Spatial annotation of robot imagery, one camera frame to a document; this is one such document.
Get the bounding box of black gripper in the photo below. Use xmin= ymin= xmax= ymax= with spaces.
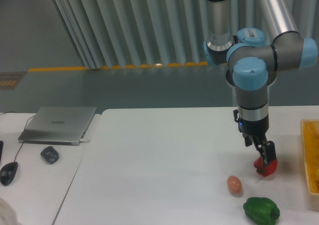
xmin=233 ymin=110 xmax=276 ymax=166

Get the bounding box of red bell pepper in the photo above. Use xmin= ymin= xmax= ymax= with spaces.
xmin=253 ymin=157 xmax=278 ymax=177

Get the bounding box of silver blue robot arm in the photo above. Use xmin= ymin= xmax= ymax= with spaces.
xmin=204 ymin=0 xmax=318 ymax=177

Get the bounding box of brown egg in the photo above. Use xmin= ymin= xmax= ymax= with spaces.
xmin=227 ymin=175 xmax=242 ymax=194

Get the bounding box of yellow woven basket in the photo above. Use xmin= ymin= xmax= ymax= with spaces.
xmin=301 ymin=119 xmax=319 ymax=196

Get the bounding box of green bell pepper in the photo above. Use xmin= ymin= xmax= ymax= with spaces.
xmin=243 ymin=197 xmax=280 ymax=225

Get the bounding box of corrugated grey curtain partition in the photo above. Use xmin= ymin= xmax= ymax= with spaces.
xmin=52 ymin=0 xmax=319 ymax=72

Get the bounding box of silver closed laptop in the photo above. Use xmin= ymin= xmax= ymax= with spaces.
xmin=18 ymin=107 xmax=96 ymax=146

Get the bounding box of black power adapter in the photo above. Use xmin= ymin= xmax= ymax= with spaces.
xmin=40 ymin=146 xmax=59 ymax=164

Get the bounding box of black computer mouse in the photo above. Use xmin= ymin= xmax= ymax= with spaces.
xmin=0 ymin=161 xmax=18 ymax=186

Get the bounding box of black device at left edge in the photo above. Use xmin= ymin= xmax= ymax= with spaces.
xmin=0 ymin=140 xmax=4 ymax=163

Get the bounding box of white object bottom left corner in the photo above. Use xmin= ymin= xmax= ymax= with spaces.
xmin=0 ymin=199 xmax=18 ymax=225

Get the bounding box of black mouse cable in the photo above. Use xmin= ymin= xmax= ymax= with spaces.
xmin=0 ymin=112 xmax=37 ymax=165

